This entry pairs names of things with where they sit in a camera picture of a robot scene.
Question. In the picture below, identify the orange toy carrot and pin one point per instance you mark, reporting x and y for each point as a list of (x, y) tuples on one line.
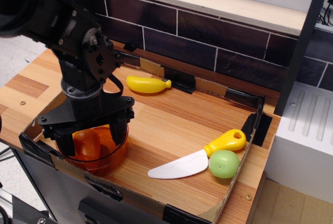
[(87, 145)]

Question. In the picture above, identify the orange transparent plastic pot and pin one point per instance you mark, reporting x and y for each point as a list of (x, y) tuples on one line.
[(111, 156)]

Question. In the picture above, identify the cardboard fence with black tape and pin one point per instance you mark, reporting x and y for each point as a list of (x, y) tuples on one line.
[(166, 127)]

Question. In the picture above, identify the white grooved block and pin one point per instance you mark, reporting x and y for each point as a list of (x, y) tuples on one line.
[(301, 153)]

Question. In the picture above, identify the green toy apple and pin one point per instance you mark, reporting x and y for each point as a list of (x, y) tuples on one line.
[(224, 164)]

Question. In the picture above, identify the dark tiled backsplash shelf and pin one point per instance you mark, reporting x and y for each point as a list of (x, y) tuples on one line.
[(235, 42)]

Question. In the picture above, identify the yellow toy banana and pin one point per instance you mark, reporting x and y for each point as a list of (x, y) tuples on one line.
[(147, 85)]

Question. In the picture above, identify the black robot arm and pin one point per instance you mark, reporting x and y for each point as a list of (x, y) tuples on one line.
[(87, 60)]

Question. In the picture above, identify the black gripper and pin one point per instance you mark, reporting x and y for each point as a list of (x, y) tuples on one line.
[(73, 115)]

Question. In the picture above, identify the toy knife yellow handle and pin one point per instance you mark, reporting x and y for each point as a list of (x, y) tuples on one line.
[(232, 140)]

